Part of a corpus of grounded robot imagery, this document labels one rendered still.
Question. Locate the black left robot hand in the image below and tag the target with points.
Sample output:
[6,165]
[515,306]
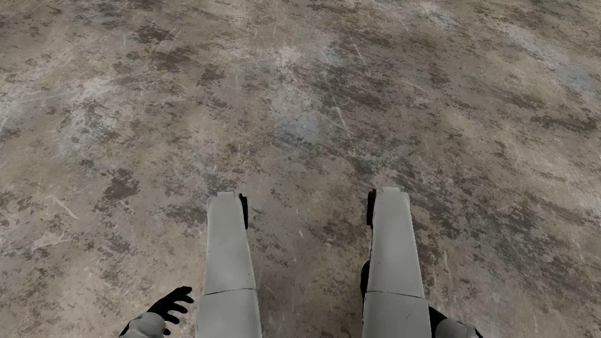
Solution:
[170,304]

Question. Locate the white left robot leg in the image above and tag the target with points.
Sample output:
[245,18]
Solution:
[228,263]

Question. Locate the white robot leg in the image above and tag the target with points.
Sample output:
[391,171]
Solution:
[393,263]
[228,263]

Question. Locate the white right robot leg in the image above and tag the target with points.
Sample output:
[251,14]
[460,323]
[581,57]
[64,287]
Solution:
[393,263]

